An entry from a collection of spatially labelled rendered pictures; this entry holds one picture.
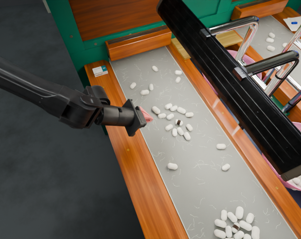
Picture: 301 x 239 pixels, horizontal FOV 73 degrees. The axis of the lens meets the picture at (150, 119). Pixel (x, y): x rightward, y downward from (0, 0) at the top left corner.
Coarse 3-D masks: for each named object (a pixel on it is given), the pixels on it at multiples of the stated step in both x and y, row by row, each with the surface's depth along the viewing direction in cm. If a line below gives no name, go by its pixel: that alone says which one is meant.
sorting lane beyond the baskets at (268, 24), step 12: (264, 24) 114; (276, 24) 114; (264, 36) 108; (276, 36) 108; (288, 36) 108; (264, 48) 103; (276, 48) 103; (300, 60) 99; (300, 72) 95; (300, 84) 91
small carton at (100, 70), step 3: (102, 66) 91; (105, 66) 91; (93, 69) 90; (96, 69) 90; (99, 69) 90; (102, 69) 90; (105, 69) 90; (96, 72) 89; (99, 72) 89; (102, 72) 89; (105, 72) 90; (96, 75) 90; (99, 75) 90
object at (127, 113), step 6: (126, 102) 63; (120, 108) 57; (126, 108) 59; (132, 108) 60; (120, 114) 56; (126, 114) 57; (132, 114) 59; (120, 120) 56; (126, 120) 57; (132, 120) 59; (138, 120) 58; (126, 126) 60; (132, 126) 60; (138, 126) 58; (132, 132) 60
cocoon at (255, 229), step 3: (252, 228) 61; (255, 228) 60; (258, 228) 60; (252, 231) 60; (255, 231) 60; (258, 231) 60; (252, 234) 60; (255, 234) 59; (258, 234) 59; (252, 237) 60; (255, 237) 59; (258, 237) 59
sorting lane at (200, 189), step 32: (128, 64) 98; (160, 64) 98; (128, 96) 88; (160, 96) 88; (192, 96) 88; (160, 128) 80; (160, 160) 73; (192, 160) 73; (224, 160) 73; (192, 192) 68; (224, 192) 68; (256, 192) 68; (192, 224) 63; (256, 224) 63
